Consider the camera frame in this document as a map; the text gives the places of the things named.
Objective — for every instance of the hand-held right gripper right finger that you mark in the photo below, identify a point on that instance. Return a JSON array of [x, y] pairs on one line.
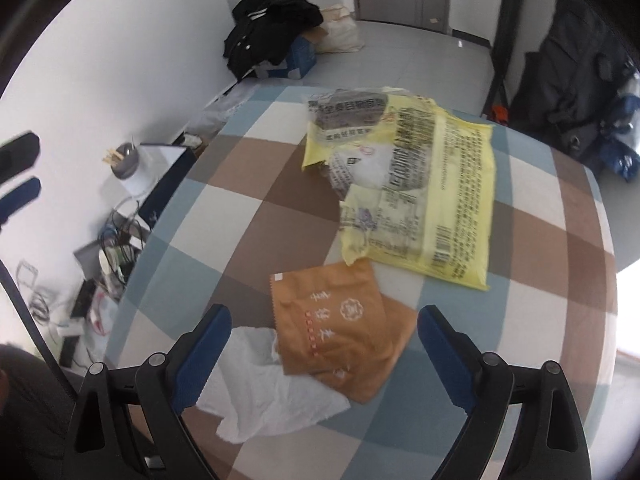
[[445, 355]]

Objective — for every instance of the dark blue bedside cabinet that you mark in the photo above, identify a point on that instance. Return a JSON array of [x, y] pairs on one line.
[[165, 195]]

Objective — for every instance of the clear printed packet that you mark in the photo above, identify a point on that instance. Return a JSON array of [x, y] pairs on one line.
[[350, 110]]

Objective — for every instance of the white red plastic bag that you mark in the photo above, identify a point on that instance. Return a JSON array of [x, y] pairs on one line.
[[102, 312]]

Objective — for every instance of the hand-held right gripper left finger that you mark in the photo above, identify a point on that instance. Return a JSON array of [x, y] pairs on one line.
[[200, 360]]

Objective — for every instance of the person's left forearm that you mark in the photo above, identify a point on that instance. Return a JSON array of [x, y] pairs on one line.
[[25, 410]]

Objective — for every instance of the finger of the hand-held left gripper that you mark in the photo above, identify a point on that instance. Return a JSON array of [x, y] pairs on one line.
[[20, 152], [20, 197]]

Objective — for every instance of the yellow plastic bag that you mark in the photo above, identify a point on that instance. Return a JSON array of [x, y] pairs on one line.
[[450, 185]]

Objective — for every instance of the grey flat box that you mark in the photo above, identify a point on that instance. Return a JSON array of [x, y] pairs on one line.
[[92, 260]]

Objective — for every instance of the white round container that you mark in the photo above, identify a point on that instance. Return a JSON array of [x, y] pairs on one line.
[[135, 175]]

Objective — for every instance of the pile of black clothes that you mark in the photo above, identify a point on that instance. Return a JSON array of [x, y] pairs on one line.
[[270, 25]]

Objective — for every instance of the beige bag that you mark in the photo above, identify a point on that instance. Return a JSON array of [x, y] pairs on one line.
[[340, 32]]

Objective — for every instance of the clear plastic bag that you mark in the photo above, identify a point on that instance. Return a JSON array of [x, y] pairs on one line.
[[220, 110]]

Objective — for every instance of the silver folded umbrella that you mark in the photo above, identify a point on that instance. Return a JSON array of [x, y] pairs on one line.
[[620, 155]]

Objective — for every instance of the black hanging jacket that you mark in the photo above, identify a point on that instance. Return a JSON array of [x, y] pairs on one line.
[[565, 85]]

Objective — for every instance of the white tissue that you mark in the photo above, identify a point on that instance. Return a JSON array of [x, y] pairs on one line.
[[265, 395]]

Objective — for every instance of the blue cardboard box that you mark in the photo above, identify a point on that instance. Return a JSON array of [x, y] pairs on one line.
[[302, 55]]

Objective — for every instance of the orange black tool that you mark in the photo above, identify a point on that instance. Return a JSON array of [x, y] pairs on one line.
[[500, 114]]

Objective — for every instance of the brown paper pouch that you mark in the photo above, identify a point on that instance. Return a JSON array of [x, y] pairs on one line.
[[340, 325]]

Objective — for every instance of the plaid bed sheet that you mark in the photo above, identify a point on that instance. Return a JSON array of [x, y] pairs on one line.
[[240, 185]]

